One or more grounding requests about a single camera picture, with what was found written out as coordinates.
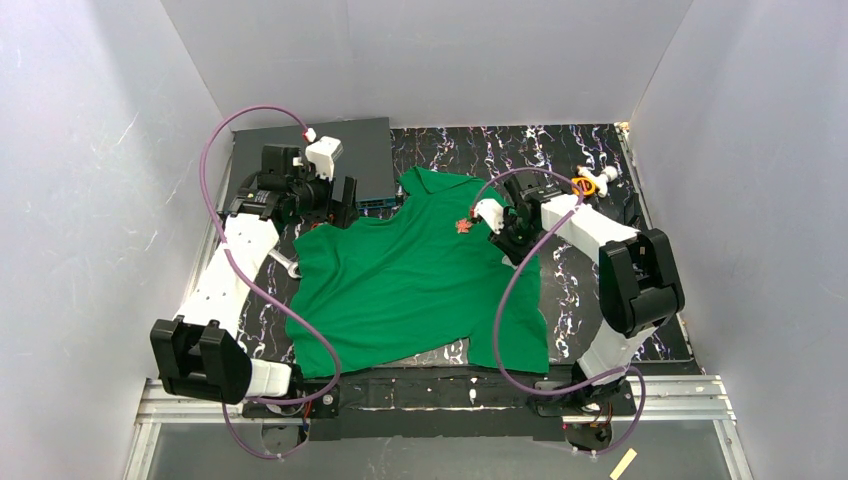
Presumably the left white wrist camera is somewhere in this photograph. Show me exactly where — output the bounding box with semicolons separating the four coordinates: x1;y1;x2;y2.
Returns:
303;128;344;181

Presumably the orange white toy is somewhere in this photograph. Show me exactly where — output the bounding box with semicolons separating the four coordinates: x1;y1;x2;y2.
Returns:
572;166;618;198

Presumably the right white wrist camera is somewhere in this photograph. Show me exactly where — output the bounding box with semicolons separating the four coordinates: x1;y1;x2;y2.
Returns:
471;198;505;235

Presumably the grey network switch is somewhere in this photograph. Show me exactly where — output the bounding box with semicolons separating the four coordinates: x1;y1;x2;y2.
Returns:
225;117;398;210

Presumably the green polo shirt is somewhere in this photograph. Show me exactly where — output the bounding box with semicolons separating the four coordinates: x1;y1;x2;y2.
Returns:
286;167;549;378

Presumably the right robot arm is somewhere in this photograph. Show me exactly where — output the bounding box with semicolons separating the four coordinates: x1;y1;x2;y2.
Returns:
470;167;685;394

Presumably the silver wrench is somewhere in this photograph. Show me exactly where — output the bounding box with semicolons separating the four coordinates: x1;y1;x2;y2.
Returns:
268;249;302;280

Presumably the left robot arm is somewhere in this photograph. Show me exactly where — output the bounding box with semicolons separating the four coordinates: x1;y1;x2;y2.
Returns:
150;136;357;404

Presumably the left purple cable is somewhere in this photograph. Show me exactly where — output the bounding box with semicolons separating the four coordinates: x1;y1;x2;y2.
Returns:
198;104;343;461

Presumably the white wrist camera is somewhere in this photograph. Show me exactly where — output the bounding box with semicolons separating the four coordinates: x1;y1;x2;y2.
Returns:
471;198;505;235
303;128;344;181

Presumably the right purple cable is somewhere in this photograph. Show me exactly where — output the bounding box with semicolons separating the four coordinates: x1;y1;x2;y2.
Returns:
471;166;647;458

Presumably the purple cable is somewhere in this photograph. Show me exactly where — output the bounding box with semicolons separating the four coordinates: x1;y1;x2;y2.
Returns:
471;166;647;458
198;104;343;461

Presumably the yellow tape strip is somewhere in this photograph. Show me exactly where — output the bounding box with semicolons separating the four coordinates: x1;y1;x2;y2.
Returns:
609;448;638;480

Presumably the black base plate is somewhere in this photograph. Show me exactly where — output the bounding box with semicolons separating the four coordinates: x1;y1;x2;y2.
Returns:
244;366;636;441

